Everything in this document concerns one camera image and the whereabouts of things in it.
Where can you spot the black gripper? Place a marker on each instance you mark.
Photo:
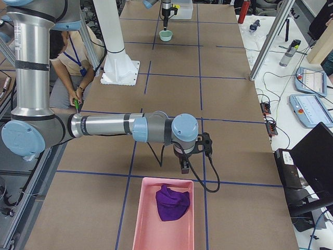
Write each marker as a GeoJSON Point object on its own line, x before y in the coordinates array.
{"type": "Point", "coordinates": [182, 156]}
{"type": "Point", "coordinates": [165, 11]}

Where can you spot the pale green bowl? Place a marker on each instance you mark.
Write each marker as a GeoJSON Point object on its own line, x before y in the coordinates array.
{"type": "Point", "coordinates": [165, 35]}

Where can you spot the purple cloth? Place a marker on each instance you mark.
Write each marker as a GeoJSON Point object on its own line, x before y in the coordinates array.
{"type": "Point", "coordinates": [171, 205]}

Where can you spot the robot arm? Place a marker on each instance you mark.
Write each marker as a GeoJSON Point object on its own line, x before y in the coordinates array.
{"type": "Point", "coordinates": [163, 3]}
{"type": "Point", "coordinates": [34, 127]}

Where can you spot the clear plastic storage box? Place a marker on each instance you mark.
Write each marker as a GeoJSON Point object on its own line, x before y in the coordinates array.
{"type": "Point", "coordinates": [185, 9]}

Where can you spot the black computer box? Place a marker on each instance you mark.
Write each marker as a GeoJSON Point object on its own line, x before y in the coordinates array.
{"type": "Point", "coordinates": [287, 170]}

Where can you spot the pink plastic tray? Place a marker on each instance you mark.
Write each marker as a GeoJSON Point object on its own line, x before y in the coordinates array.
{"type": "Point", "coordinates": [151, 232]}

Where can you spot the red bottle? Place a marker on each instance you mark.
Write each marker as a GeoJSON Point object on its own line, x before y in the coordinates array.
{"type": "Point", "coordinates": [243, 11]}

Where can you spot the black power strip right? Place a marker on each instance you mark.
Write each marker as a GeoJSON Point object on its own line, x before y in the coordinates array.
{"type": "Point", "coordinates": [271, 128]}

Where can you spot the black power strip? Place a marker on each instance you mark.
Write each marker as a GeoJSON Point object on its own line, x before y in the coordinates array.
{"type": "Point", "coordinates": [265, 107]}
{"type": "Point", "coordinates": [271, 128]}

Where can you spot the black power strip left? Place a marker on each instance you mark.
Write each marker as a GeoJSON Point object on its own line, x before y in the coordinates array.
{"type": "Point", "coordinates": [265, 107]}

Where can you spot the seated person beige shirt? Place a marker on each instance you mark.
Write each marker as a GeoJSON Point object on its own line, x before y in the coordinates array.
{"type": "Point", "coordinates": [73, 66]}

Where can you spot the green screwdriver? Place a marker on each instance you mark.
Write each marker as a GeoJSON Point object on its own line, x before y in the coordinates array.
{"type": "Point", "coordinates": [77, 105]}

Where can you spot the clear water bottle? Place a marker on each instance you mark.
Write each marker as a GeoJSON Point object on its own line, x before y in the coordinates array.
{"type": "Point", "coordinates": [291, 50]}

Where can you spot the black monitor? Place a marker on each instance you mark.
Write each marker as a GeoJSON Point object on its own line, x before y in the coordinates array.
{"type": "Point", "coordinates": [313, 157]}

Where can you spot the teach pendant near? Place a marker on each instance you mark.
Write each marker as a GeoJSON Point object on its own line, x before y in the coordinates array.
{"type": "Point", "coordinates": [310, 110]}

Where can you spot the teach pendant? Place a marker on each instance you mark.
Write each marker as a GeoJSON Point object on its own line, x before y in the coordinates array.
{"type": "Point", "coordinates": [311, 81]}
{"type": "Point", "coordinates": [310, 110]}

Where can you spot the teach pendant far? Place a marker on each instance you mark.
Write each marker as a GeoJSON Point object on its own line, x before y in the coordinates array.
{"type": "Point", "coordinates": [311, 81]}

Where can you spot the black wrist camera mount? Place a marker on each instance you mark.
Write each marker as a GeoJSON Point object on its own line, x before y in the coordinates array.
{"type": "Point", "coordinates": [203, 144]}

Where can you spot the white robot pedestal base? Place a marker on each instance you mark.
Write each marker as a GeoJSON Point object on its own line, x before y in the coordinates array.
{"type": "Point", "coordinates": [119, 69]}

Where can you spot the aluminium frame post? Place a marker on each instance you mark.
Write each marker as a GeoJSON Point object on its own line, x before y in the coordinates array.
{"type": "Point", "coordinates": [272, 34]}

